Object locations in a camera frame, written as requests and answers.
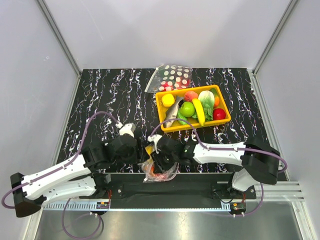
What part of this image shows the clear zip top bag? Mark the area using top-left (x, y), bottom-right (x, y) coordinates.
top-left (140, 145), bottom-right (179, 183)

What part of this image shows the green fake apple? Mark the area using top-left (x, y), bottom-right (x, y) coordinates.
top-left (179, 101), bottom-right (196, 118)

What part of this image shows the yellow fake banana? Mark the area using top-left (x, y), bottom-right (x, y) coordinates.
top-left (192, 98), bottom-right (206, 126)

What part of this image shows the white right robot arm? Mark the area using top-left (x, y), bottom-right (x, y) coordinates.
top-left (147, 134), bottom-right (280, 199)

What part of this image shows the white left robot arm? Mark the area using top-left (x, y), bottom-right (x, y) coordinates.
top-left (10, 134), bottom-right (149, 218)

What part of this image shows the yellow fake pear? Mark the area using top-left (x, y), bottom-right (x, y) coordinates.
top-left (145, 145), bottom-right (155, 156)

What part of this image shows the green fake cucumber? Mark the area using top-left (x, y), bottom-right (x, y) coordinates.
top-left (176, 110), bottom-right (188, 125)

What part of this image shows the grey fake fish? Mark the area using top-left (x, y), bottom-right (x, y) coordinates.
top-left (163, 96), bottom-right (184, 128)

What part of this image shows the yellow fake lemon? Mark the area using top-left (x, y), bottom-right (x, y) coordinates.
top-left (161, 93), bottom-right (175, 108)

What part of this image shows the fake peach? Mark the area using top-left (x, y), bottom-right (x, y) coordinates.
top-left (184, 90), bottom-right (198, 102)

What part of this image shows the red fake tomato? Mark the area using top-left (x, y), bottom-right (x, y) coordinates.
top-left (212, 108), bottom-right (226, 121)

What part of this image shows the green fake cabbage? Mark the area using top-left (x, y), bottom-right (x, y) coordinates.
top-left (198, 90), bottom-right (215, 122)

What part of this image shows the small fake carrot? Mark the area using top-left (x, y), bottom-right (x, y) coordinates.
top-left (210, 88), bottom-right (220, 108)

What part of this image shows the polka dot zip bag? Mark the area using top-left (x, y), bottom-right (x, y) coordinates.
top-left (144, 64), bottom-right (193, 94)

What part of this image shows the yellow plastic bin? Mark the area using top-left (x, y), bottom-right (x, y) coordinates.
top-left (155, 85), bottom-right (231, 133)

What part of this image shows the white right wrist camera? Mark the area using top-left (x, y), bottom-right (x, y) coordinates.
top-left (147, 134), bottom-right (163, 154)

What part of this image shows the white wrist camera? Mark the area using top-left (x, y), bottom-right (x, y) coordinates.
top-left (115, 122), bottom-right (136, 138)
top-left (147, 134), bottom-right (163, 154)

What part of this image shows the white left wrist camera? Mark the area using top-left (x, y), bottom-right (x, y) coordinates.
top-left (115, 122), bottom-right (136, 138)

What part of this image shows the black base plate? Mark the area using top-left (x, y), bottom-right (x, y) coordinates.
top-left (92, 173), bottom-right (256, 200)

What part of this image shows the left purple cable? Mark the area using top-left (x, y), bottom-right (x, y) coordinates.
top-left (1, 111), bottom-right (123, 209)

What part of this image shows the purple cable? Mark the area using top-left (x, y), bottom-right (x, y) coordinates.
top-left (1, 111), bottom-right (123, 209)
top-left (149, 118), bottom-right (288, 174)

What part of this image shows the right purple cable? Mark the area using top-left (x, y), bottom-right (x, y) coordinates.
top-left (149, 118), bottom-right (288, 174)

